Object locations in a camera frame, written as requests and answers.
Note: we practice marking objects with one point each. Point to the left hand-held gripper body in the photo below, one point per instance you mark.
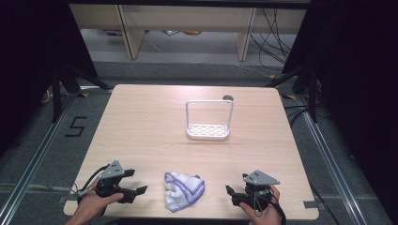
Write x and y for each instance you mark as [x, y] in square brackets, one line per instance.
[110, 178]

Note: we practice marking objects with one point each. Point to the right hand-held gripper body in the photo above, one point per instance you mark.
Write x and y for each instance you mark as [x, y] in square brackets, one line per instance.
[259, 179]

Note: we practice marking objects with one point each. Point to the white cloth with purple border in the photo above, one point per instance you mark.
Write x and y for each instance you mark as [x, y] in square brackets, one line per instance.
[184, 192]

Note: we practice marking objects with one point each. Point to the person's left hand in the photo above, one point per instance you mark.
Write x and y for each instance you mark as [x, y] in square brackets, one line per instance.
[92, 203]

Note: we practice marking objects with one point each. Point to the person's right hand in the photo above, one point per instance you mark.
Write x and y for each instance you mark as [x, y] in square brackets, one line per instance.
[269, 215]

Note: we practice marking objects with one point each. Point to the grey tape strip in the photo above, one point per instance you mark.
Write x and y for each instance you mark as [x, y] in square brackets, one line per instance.
[68, 198]
[310, 204]

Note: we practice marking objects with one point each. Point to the black metal stand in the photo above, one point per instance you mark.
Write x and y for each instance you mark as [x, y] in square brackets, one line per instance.
[313, 93]
[57, 93]

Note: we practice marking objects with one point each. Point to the beige wooden desk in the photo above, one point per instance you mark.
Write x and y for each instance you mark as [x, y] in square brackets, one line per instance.
[187, 18]

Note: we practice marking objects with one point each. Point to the long aluminium floor rail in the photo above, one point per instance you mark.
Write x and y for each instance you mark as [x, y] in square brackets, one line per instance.
[34, 159]
[331, 162]

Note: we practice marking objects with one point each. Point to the short aluminium floor rail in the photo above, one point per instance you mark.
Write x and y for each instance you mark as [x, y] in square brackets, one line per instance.
[97, 89]

